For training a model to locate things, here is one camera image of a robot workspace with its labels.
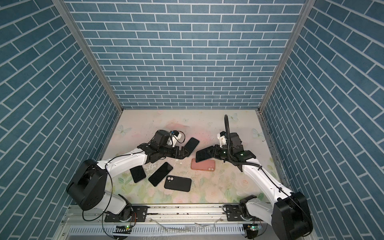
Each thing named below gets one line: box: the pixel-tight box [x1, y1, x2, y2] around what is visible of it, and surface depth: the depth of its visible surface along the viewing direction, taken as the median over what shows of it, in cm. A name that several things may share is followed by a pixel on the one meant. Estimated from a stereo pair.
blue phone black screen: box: [184, 137, 200, 156], surface depth 102 cm
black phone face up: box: [148, 162, 173, 187], surface depth 88 cm
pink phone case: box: [191, 158, 216, 172], surface depth 91 cm
